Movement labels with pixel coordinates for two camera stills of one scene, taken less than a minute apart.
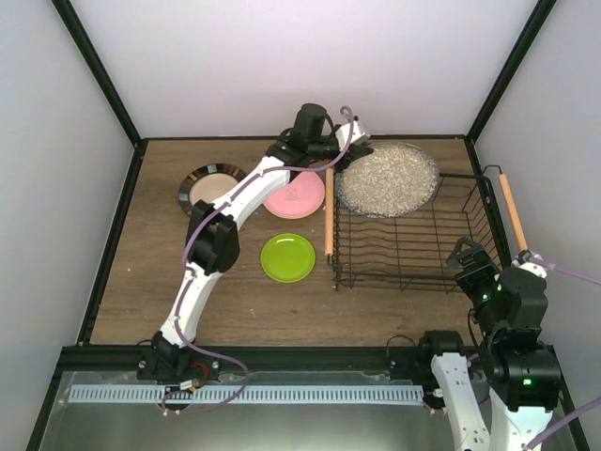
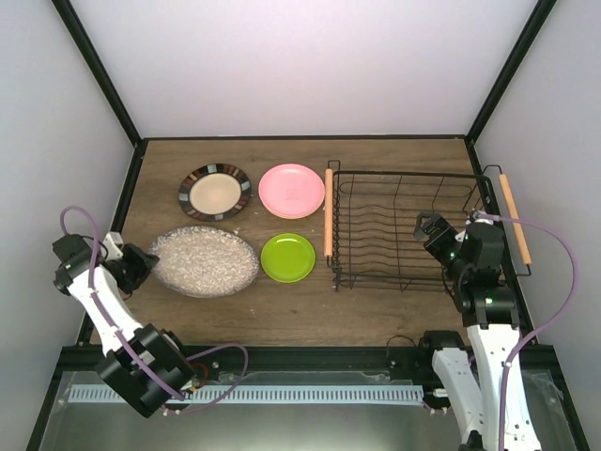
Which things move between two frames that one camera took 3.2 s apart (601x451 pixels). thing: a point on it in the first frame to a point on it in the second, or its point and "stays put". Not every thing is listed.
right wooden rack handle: [520, 241] stays put
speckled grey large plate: [392, 178] to [205, 261]
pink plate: [300, 199] stays put
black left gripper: [363, 147] to [145, 264]
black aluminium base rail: [240, 359] stays put
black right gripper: [466, 279] to [437, 221]
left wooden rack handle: [330, 212] stays put
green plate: [287, 257] stays put
